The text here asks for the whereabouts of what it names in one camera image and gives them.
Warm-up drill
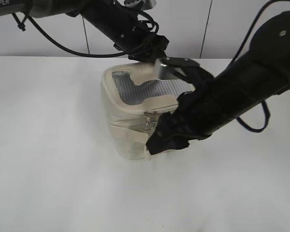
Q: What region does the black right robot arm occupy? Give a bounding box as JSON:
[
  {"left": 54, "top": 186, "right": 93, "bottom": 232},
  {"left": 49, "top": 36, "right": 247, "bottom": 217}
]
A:
[{"left": 146, "top": 11, "right": 290, "bottom": 155}]

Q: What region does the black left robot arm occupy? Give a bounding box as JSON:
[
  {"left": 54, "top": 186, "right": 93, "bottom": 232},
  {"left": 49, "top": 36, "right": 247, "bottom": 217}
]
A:
[{"left": 0, "top": 0, "right": 169, "bottom": 63}]

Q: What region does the cream bag with mesh top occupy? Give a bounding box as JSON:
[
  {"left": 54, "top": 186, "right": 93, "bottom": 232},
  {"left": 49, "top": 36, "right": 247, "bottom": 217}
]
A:
[{"left": 101, "top": 62, "right": 195, "bottom": 160}]

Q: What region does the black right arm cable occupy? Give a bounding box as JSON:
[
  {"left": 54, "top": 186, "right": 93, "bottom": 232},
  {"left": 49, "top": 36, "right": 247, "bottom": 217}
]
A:
[{"left": 234, "top": 0, "right": 281, "bottom": 133}]

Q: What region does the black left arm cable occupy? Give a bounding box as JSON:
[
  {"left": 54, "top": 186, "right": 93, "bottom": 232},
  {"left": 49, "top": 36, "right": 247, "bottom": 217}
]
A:
[{"left": 11, "top": 7, "right": 160, "bottom": 58}]

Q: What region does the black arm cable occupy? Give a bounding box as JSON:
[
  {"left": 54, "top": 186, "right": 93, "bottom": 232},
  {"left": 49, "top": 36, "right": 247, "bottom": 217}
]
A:
[
  {"left": 234, "top": 0, "right": 281, "bottom": 133},
  {"left": 11, "top": 7, "right": 160, "bottom": 58}
]

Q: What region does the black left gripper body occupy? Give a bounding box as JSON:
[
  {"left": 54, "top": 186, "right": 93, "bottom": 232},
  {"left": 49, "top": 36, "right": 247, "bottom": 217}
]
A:
[{"left": 128, "top": 35, "right": 169, "bottom": 63}]

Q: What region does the silver zipper pull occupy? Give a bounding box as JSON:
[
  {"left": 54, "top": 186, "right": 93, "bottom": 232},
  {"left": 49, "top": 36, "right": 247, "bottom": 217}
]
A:
[{"left": 143, "top": 112, "right": 158, "bottom": 131}]

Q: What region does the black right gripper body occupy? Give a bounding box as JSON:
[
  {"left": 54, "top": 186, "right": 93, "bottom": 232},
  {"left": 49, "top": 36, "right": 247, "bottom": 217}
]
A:
[{"left": 146, "top": 91, "right": 209, "bottom": 155}]

